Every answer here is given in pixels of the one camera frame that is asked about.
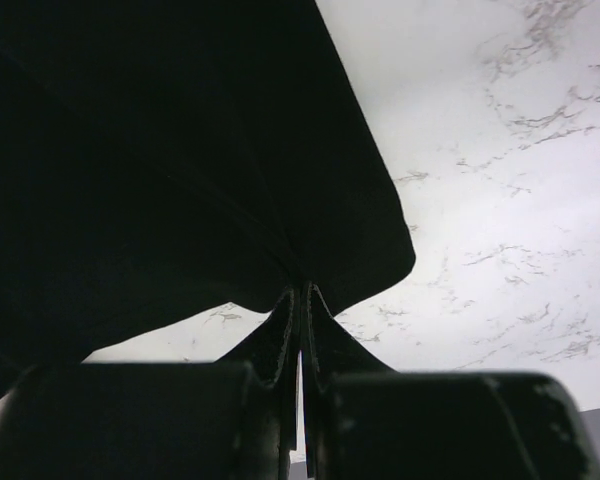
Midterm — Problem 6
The black t shirt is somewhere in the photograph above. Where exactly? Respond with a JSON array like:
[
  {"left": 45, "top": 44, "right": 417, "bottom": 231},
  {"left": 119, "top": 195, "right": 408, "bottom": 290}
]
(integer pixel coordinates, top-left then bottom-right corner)
[{"left": 0, "top": 1, "right": 416, "bottom": 399}]

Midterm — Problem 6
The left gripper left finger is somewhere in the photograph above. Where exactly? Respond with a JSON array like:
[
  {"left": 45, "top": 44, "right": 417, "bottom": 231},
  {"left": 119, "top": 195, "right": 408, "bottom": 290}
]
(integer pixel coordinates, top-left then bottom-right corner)
[{"left": 0, "top": 289, "right": 299, "bottom": 479}]

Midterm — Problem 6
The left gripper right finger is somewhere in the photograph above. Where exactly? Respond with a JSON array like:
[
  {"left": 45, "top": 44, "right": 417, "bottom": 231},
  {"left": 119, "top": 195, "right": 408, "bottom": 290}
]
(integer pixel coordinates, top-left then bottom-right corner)
[{"left": 300, "top": 284, "right": 600, "bottom": 479}]

